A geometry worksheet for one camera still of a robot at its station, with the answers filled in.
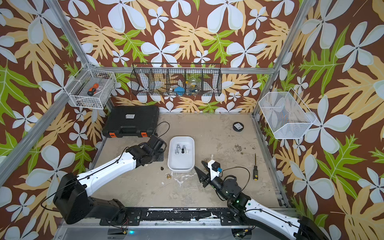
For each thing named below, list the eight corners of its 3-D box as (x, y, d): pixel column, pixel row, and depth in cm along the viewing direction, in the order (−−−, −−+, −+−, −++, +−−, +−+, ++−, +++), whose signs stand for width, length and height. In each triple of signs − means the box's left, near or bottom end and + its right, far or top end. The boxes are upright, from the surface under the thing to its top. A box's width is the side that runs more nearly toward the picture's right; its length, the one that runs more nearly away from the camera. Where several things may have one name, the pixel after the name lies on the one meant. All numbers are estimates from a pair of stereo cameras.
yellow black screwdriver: (253, 180, 89) (255, 178, 86) (253, 155, 99) (254, 153, 97) (256, 181, 88) (258, 179, 86) (255, 155, 99) (257, 153, 97)
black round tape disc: (233, 131, 111) (234, 129, 110) (231, 123, 116) (232, 121, 115) (243, 131, 111) (244, 129, 110) (241, 123, 116) (242, 121, 115)
